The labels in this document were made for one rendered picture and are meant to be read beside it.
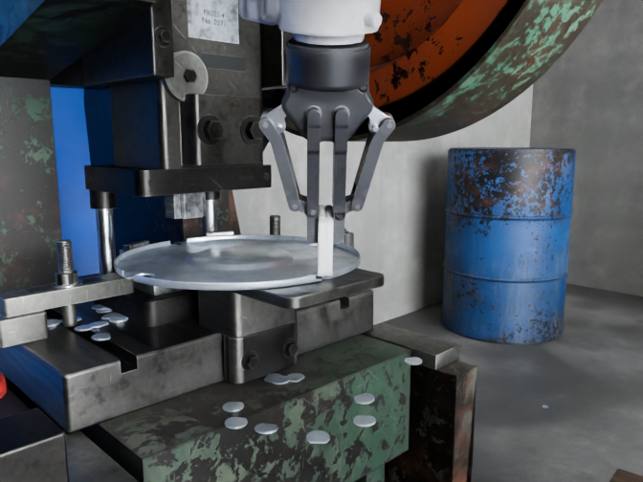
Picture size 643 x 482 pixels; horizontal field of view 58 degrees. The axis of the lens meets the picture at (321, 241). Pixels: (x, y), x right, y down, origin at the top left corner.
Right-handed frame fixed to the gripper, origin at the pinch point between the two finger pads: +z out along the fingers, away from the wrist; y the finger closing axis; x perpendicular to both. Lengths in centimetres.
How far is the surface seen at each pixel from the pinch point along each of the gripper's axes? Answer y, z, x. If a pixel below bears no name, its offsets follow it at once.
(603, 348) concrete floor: 131, 137, 150
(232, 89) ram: -11.1, -11.0, 18.7
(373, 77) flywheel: 8.9, -7.1, 42.1
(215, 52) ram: -12.7, -15.5, 18.6
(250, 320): -8.3, 10.5, 0.3
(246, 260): -8.8, 4.8, 4.1
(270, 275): -5.8, 3.7, -0.9
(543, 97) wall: 150, 68, 317
